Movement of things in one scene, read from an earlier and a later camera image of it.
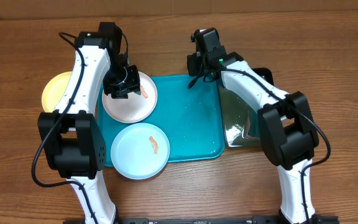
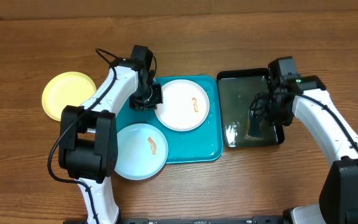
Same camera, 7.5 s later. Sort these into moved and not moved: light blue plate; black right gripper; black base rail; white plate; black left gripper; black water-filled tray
Moved: black right gripper; black left gripper; white plate
Not moved: light blue plate; black water-filled tray; black base rail
